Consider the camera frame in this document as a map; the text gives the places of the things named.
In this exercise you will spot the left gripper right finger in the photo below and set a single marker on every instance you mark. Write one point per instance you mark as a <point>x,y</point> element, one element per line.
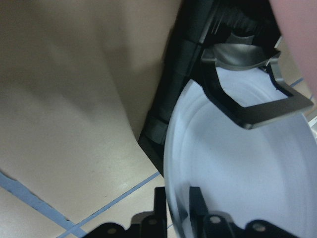
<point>197,205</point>

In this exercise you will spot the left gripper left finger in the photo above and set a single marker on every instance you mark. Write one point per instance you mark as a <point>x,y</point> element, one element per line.
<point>160,212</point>

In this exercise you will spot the black dish rack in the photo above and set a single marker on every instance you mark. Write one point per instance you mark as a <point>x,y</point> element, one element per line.
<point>231,34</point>

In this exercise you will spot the pink plate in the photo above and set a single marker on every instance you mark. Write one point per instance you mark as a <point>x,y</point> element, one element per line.
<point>297,20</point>

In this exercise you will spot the blue plate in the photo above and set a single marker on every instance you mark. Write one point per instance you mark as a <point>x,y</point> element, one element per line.
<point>267,173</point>

